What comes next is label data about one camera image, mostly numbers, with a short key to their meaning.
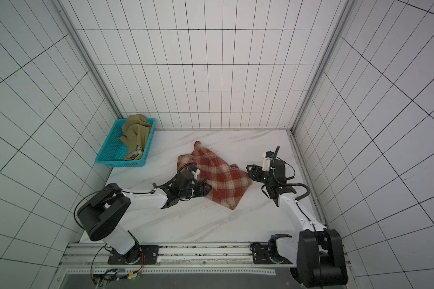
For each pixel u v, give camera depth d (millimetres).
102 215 449
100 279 695
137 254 689
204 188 794
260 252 730
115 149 1065
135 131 1091
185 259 727
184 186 701
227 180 894
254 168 768
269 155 761
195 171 829
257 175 759
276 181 644
